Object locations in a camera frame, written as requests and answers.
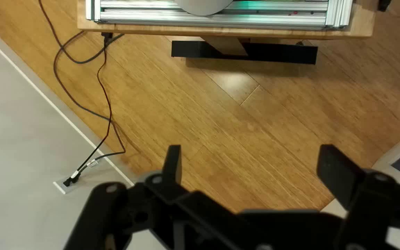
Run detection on aluminium frame table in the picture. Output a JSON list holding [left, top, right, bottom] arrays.
[[74, 0, 376, 40]]

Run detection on thin black floor cable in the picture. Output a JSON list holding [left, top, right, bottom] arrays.
[[37, 0, 113, 67]]

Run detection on white floor outlet plate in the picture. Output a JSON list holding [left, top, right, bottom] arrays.
[[52, 177, 79, 196]]

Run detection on black cable with plug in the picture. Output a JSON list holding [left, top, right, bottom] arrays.
[[51, 32, 129, 188]]

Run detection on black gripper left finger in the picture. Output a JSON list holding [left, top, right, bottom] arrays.
[[62, 143, 238, 250]]

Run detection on black metal foot bar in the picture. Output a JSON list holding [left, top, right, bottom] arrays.
[[169, 39, 319, 67]]

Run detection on aluminium profile base frame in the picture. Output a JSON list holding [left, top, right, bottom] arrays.
[[84, 0, 355, 28]]

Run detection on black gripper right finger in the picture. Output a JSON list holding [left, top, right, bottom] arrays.
[[316, 143, 400, 250]]

